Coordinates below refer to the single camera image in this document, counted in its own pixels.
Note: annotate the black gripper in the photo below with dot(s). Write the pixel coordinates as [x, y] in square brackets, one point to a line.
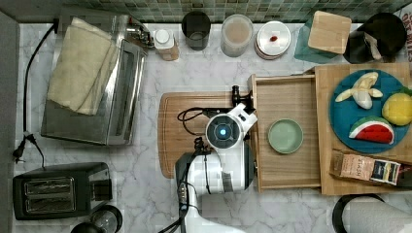
[247, 100]

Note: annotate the wooden drawer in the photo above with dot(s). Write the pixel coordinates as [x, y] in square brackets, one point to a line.
[290, 97]

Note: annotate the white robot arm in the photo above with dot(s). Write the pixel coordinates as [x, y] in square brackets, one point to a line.
[222, 161]

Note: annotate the clear pasta jar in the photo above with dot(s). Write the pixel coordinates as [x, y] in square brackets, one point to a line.
[237, 33]

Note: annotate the green ceramic bowl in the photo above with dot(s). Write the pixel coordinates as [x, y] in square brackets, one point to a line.
[285, 136]

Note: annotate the wooden cutting board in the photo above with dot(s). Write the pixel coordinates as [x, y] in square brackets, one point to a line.
[172, 138]

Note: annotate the dark grey cup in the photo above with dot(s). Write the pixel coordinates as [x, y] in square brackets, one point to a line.
[196, 27]

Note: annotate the white-capped spice bottle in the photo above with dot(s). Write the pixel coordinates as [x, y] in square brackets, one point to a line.
[166, 45]

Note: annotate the wooden cabinet top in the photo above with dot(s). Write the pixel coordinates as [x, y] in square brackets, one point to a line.
[327, 77]

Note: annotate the teal container with wooden lid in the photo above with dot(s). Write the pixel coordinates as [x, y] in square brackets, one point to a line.
[322, 37]

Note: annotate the silver toaster oven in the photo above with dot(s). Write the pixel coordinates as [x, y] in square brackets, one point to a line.
[113, 122]

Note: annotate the plush peeled banana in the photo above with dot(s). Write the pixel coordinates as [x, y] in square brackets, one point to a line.
[362, 91]

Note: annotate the wooden tea bag box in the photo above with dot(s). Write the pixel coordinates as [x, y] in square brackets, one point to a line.
[404, 175]

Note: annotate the brown tea bag packets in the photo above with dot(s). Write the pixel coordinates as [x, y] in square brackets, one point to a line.
[352, 166]

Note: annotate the plush watermelon slice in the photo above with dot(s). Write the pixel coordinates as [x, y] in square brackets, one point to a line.
[372, 129]

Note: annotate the wooden spoon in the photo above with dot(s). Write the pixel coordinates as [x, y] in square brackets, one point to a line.
[373, 46]

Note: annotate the beige folded towel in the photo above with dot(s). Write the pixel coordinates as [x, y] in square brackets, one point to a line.
[87, 58]

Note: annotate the plush yellow lemon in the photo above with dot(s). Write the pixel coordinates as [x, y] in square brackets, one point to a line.
[398, 107]

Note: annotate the black utensil pot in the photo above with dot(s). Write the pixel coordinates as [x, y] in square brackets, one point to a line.
[386, 28]

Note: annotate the dark blue tea packet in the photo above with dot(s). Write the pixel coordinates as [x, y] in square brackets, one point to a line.
[385, 171]

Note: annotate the paper towel roll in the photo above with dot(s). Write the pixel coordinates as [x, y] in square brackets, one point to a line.
[368, 213]

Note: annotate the black grinder jar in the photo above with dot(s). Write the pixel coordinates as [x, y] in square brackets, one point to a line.
[107, 219]

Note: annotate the black toaster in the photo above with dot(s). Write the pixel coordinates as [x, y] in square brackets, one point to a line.
[61, 191]

